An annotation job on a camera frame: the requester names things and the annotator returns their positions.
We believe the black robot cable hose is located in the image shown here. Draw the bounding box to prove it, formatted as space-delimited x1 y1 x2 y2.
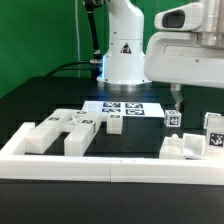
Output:
45 0 103 78

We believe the white U-shaped fence frame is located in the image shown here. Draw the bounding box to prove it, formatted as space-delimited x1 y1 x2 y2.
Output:
0 122 224 185

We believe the white paper marker sheet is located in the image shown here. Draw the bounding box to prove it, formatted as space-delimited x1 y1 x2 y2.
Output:
82 101 164 118

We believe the white chair back frame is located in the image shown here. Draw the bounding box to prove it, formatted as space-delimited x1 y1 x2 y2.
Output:
25 109 102 157

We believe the white chair seat block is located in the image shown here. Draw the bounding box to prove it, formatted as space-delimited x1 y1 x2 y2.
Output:
158 132 224 160

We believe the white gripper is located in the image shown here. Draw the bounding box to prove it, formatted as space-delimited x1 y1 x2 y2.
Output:
144 0 224 111

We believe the thin white hanging cable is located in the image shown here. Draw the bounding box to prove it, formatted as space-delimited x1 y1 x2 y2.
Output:
76 0 82 78

